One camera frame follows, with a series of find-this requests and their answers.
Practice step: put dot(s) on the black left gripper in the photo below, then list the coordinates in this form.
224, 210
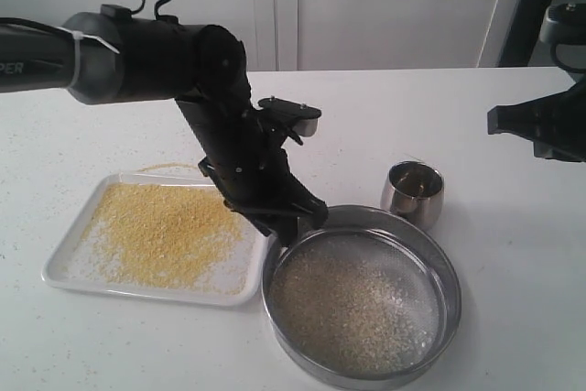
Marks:
249, 166

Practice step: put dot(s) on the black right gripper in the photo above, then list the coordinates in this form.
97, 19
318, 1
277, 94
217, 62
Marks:
557, 120

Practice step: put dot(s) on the round steel sieve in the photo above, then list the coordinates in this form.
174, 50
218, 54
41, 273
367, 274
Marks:
387, 241

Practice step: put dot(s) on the stainless steel cup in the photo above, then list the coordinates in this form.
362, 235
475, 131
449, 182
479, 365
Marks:
414, 191

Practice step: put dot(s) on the yellow grain mixture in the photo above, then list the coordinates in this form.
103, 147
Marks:
351, 316

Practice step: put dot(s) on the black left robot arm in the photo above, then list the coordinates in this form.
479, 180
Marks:
112, 57

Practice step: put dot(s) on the yellow millet on tray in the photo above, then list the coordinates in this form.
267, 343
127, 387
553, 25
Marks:
161, 236

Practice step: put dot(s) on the white rectangular tray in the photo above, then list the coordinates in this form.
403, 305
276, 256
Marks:
256, 272

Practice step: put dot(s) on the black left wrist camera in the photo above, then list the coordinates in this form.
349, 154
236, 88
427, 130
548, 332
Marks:
289, 120

